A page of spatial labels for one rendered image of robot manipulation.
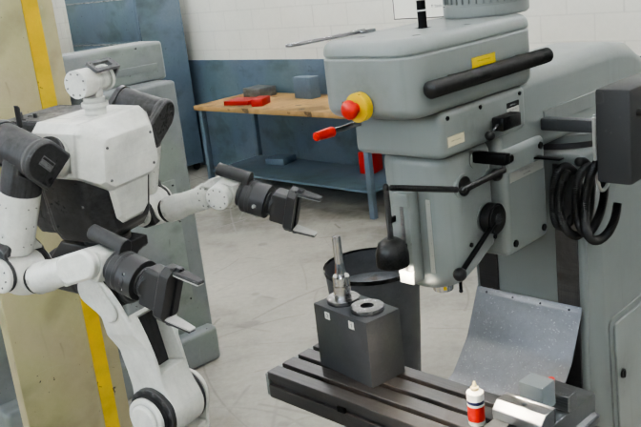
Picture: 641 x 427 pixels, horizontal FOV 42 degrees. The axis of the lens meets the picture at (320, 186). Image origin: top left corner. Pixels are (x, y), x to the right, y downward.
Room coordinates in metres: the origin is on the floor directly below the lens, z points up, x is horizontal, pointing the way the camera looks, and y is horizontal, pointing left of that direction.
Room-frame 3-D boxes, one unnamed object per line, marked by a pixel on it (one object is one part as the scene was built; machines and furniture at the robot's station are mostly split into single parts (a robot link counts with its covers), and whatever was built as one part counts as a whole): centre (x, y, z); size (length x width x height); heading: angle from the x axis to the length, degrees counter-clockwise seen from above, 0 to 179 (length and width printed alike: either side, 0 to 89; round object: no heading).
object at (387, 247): (1.70, -0.14, 1.44); 0.07 x 0.07 x 0.06
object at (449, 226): (1.84, -0.26, 1.47); 0.21 x 0.19 x 0.32; 45
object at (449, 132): (1.86, -0.29, 1.68); 0.34 x 0.24 x 0.10; 135
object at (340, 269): (2.14, -0.03, 1.28); 0.03 x 0.03 x 0.11
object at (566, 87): (2.19, -0.62, 1.66); 0.80 x 0.23 x 0.20; 135
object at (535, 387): (1.67, -0.43, 1.08); 0.06 x 0.05 x 0.06; 42
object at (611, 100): (1.81, -0.71, 1.62); 0.20 x 0.09 x 0.21; 135
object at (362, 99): (1.67, -0.10, 1.76); 0.06 x 0.02 x 0.06; 45
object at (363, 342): (2.10, -0.06, 1.06); 0.22 x 0.12 x 0.20; 37
